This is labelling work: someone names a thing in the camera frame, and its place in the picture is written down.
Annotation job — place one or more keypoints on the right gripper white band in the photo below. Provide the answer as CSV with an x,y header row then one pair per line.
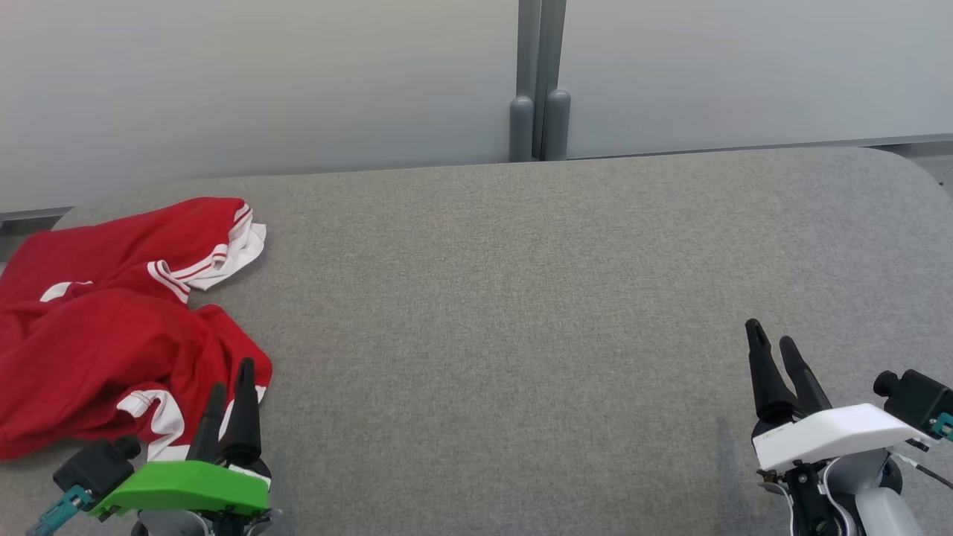
x,y
834,435

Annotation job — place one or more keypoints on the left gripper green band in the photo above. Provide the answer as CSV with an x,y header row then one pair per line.
x,y
186,487

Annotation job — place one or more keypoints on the red shorts white stripes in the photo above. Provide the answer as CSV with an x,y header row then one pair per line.
x,y
89,357

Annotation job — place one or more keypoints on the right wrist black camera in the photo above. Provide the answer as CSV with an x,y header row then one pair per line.
x,y
917,398

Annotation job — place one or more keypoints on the wrist black camera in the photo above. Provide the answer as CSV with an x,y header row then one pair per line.
x,y
917,398
97,469

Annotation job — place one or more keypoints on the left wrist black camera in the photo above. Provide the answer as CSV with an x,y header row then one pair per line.
x,y
97,469

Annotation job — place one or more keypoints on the grey partition base rail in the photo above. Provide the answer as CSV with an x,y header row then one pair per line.
x,y
33,214
744,146

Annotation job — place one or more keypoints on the grey partition post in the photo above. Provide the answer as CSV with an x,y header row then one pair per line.
x,y
521,126
557,123

